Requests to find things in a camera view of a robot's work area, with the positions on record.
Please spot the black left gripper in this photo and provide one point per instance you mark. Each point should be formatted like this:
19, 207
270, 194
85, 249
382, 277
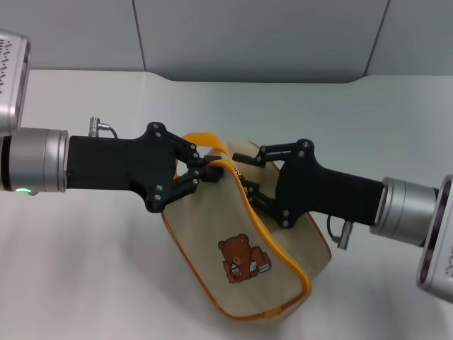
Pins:
113, 163

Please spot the beige orange bear food bag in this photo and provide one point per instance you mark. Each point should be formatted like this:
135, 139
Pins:
219, 226

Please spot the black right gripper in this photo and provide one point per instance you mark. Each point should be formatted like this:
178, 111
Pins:
325, 191

